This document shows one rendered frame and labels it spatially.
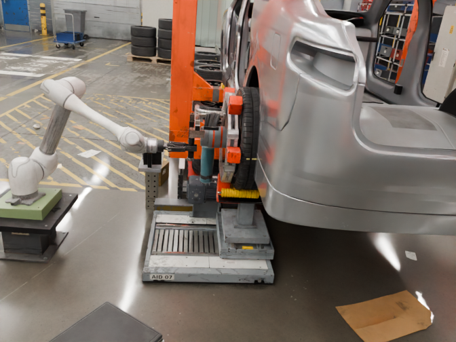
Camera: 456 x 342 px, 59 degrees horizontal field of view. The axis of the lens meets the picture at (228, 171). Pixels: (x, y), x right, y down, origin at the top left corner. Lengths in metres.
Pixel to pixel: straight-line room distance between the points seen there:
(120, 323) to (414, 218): 1.34
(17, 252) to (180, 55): 1.70
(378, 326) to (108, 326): 1.53
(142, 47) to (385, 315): 9.47
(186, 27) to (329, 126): 1.59
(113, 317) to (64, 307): 0.67
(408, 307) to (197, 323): 1.31
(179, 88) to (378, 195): 1.72
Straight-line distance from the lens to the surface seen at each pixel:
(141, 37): 11.07
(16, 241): 3.00
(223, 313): 2.48
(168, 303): 2.53
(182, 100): 3.00
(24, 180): 2.83
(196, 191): 3.01
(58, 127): 2.84
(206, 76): 7.34
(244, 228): 2.84
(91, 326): 1.94
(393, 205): 1.81
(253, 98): 2.43
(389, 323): 2.71
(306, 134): 1.63
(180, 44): 2.93
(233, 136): 2.34
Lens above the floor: 1.66
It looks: 23 degrees down
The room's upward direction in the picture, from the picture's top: 5 degrees clockwise
